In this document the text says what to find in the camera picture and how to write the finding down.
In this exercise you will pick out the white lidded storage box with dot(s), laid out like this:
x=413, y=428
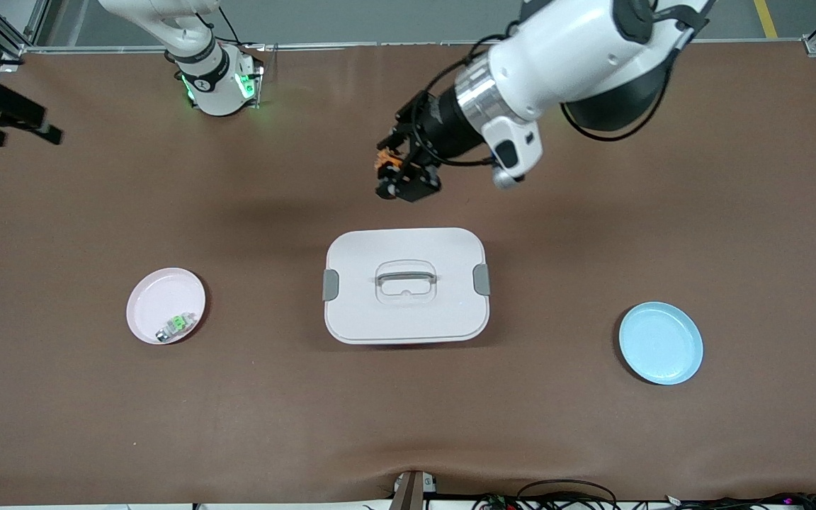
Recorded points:
x=408, y=319

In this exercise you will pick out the green push-button switch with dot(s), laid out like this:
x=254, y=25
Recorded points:
x=178, y=324

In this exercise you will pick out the pink round plate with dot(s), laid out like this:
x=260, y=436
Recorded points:
x=156, y=297

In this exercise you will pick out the camera mount post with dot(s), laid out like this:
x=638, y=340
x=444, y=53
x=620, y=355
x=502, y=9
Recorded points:
x=408, y=492

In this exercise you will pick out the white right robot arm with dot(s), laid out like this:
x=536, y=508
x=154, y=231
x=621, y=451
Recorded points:
x=217, y=92

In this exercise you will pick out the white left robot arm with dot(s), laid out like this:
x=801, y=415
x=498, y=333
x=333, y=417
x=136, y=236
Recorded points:
x=571, y=49

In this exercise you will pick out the light blue round plate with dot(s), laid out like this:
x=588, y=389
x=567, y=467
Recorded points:
x=663, y=343

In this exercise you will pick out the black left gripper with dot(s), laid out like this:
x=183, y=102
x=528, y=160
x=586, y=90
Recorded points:
x=442, y=130

